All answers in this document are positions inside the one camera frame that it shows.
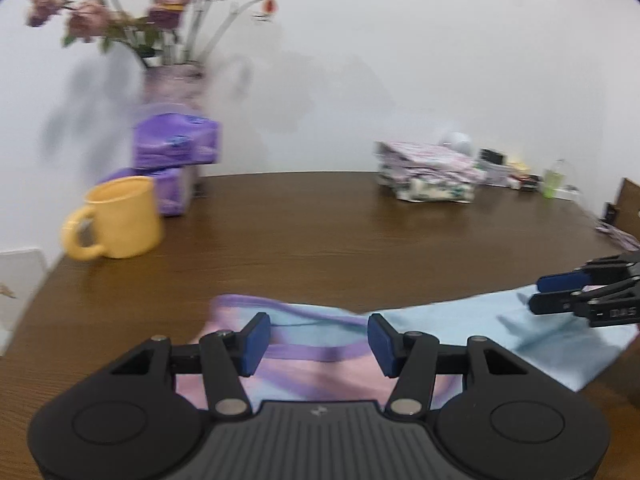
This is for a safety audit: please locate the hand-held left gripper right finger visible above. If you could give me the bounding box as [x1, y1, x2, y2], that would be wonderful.
[367, 312, 530, 418]

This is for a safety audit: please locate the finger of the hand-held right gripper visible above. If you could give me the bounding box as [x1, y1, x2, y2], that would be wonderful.
[537, 252, 640, 293]
[529, 280, 640, 316]

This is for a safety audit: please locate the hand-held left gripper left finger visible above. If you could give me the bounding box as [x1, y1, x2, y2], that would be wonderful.
[109, 312, 272, 418]

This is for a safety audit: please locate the pink blue mesh vest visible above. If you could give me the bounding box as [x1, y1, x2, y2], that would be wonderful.
[172, 285, 640, 413]

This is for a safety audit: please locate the brown board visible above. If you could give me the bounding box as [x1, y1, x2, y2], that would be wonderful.
[607, 177, 640, 241]

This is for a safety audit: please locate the silver tin box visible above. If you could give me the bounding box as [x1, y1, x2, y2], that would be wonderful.
[477, 160, 511, 186]

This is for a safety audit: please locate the folded cream green-flower cloth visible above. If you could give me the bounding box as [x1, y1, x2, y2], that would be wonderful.
[395, 180, 476, 204]

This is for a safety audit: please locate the folded lilac ruffled cloth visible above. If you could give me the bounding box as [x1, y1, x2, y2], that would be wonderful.
[377, 160, 486, 186]

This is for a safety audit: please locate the white astronaut speaker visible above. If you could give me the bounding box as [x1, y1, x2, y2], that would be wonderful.
[439, 132, 473, 156]

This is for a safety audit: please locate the yellow mug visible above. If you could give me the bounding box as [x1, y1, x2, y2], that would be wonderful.
[61, 176, 165, 261]

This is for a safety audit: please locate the white box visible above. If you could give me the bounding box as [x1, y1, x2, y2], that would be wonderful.
[0, 247, 48, 346]

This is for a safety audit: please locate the dried rose bouquet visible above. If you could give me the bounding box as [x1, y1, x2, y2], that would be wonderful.
[26, 0, 278, 67]

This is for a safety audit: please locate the purple cable bundle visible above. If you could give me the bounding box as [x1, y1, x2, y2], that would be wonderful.
[595, 224, 640, 252]

